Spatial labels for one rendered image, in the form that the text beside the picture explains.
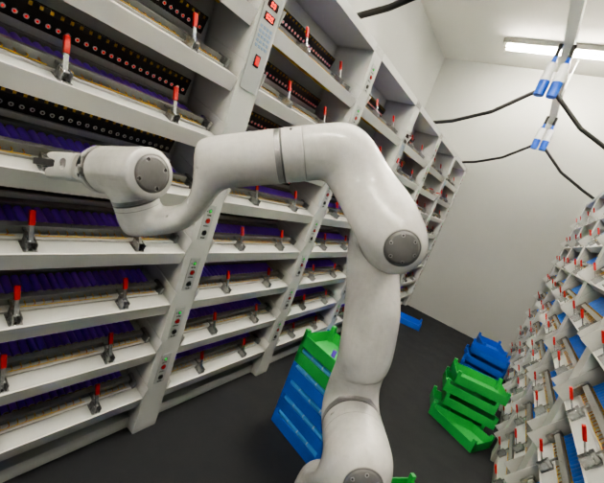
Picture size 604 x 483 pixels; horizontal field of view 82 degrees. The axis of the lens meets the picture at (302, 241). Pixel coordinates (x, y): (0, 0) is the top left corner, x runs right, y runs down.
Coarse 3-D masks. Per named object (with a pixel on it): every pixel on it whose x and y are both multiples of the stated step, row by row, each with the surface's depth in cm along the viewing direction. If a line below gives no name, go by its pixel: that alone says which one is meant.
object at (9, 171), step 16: (0, 112) 78; (16, 112) 80; (64, 128) 89; (80, 128) 92; (128, 144) 103; (0, 160) 70; (16, 160) 73; (32, 160) 76; (176, 160) 118; (0, 176) 69; (16, 176) 71; (32, 176) 73; (192, 176) 113; (64, 192) 80; (80, 192) 82; (176, 192) 104
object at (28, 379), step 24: (48, 336) 102; (72, 336) 107; (96, 336) 111; (120, 336) 116; (144, 336) 122; (0, 360) 86; (24, 360) 94; (48, 360) 98; (72, 360) 103; (96, 360) 107; (120, 360) 112; (144, 360) 120; (0, 384) 86; (24, 384) 91; (48, 384) 95; (72, 384) 102
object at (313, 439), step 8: (280, 400) 158; (280, 408) 157; (288, 408) 154; (288, 416) 153; (296, 416) 150; (296, 424) 149; (304, 424) 146; (304, 432) 146; (312, 432) 143; (312, 440) 143; (320, 440) 140; (320, 448) 139; (320, 456) 139
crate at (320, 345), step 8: (336, 328) 163; (304, 336) 152; (312, 336) 156; (320, 336) 161; (328, 336) 165; (336, 336) 164; (304, 344) 151; (312, 344) 148; (320, 344) 159; (328, 344) 161; (336, 344) 164; (312, 352) 148; (320, 352) 144; (328, 352) 154; (320, 360) 144; (328, 360) 141; (328, 368) 141
